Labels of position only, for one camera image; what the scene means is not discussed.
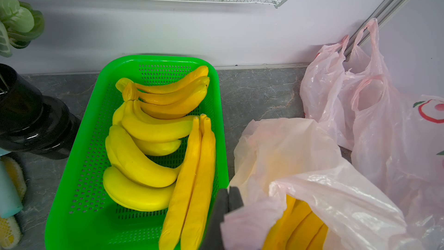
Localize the plain pink plastic bag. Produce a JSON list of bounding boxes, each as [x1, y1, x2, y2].
[[299, 18, 389, 150]]

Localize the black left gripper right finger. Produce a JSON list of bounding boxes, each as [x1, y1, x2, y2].
[[228, 186, 244, 212]]

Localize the green variegated artificial plant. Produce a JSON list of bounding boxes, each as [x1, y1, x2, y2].
[[1, 0, 45, 57]]

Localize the orange-yellow banana bunch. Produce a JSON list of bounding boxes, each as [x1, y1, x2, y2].
[[262, 195, 328, 250]]

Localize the orange banana pair in basket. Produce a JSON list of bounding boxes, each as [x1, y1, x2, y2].
[[158, 114, 216, 250]]

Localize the yellow knitted work glove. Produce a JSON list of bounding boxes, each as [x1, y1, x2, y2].
[[1, 156, 27, 250]]

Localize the pink peach printed bag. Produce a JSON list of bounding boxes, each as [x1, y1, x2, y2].
[[351, 75, 444, 250]]

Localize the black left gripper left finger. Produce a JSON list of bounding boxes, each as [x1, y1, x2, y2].
[[200, 189, 229, 250]]

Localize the yellow banana bunch in basket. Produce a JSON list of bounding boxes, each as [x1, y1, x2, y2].
[[103, 66, 210, 212]]

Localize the green plastic basket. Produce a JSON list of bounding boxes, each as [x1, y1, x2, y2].
[[44, 54, 230, 250]]

